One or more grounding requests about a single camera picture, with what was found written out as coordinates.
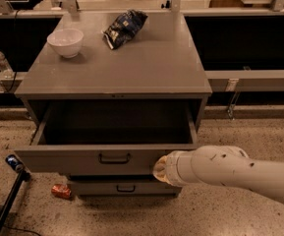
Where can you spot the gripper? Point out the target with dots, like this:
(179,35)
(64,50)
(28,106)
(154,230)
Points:
(173,168)

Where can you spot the grey top drawer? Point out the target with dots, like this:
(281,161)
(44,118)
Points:
(73,133)

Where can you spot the grey drawer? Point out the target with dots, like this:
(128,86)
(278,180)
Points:
(125,185)
(73,133)

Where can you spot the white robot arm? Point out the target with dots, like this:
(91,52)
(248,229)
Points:
(225,166)

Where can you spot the grey lower drawer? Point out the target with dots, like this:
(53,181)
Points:
(125,185)

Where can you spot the grey metal drawer cabinet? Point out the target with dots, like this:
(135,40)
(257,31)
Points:
(160,62)

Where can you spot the orange soda can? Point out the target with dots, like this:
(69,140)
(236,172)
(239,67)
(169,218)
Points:
(61,191)

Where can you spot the black floor pole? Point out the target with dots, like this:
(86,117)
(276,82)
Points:
(21,177)

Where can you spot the blue crumpled chip bag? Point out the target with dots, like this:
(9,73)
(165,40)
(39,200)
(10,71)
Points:
(124,28)

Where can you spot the blue soda can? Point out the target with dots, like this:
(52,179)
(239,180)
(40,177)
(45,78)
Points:
(14,163)

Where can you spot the white ceramic bowl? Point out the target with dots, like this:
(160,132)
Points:
(66,42)

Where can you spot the clear plastic water bottle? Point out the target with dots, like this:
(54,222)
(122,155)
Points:
(5,67)

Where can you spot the black lower drawer handle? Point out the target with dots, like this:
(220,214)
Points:
(125,189)

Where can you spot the black drawer handle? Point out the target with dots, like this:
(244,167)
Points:
(122,159)
(125,189)

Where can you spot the black top drawer handle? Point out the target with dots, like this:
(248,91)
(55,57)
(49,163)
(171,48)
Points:
(122,159)

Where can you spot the grey metal rail frame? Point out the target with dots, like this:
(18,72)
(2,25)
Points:
(245,80)

